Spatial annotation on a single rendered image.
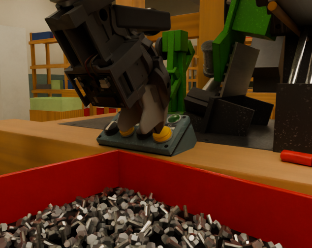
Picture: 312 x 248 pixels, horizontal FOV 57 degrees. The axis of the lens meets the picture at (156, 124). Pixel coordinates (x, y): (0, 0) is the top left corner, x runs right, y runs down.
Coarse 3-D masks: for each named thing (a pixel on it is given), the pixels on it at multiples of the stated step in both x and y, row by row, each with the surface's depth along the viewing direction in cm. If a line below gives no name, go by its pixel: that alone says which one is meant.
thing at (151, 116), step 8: (152, 88) 36; (144, 96) 36; (152, 96) 37; (144, 104) 36; (152, 104) 37; (160, 104) 38; (168, 104) 39; (144, 112) 36; (152, 112) 38; (160, 112) 39; (144, 120) 36; (152, 120) 38; (160, 120) 39; (144, 128) 36; (152, 128) 38; (160, 128) 41
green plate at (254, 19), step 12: (240, 0) 57; (252, 0) 55; (228, 12) 57; (240, 12) 57; (252, 12) 56; (264, 12) 54; (228, 24) 57; (240, 24) 57; (252, 24) 56; (264, 24) 55; (240, 36) 64; (252, 36) 63; (264, 36) 57; (276, 36) 62
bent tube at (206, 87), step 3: (228, 0) 64; (228, 3) 64; (210, 78) 69; (213, 78) 68; (210, 81) 68; (213, 81) 68; (216, 81) 68; (222, 81) 69; (207, 84) 67; (210, 84) 67; (213, 84) 67; (216, 84) 67; (219, 84) 68; (204, 87) 67; (207, 87) 67; (210, 87) 67; (213, 87) 67; (216, 87) 67; (207, 90) 66; (210, 90) 66
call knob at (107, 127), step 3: (108, 123) 50; (111, 123) 50; (114, 123) 49; (105, 126) 50; (108, 126) 49; (111, 126) 49; (114, 126) 49; (117, 126) 49; (105, 129) 49; (108, 129) 49; (111, 129) 49; (114, 129) 49; (117, 129) 49; (105, 132) 49; (108, 132) 49; (111, 132) 49
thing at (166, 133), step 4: (164, 128) 44; (168, 128) 44; (160, 132) 43; (164, 132) 43; (168, 132) 43; (156, 136) 43; (160, 136) 43; (164, 136) 43; (168, 136) 43; (156, 140) 43; (160, 140) 43; (164, 140) 43
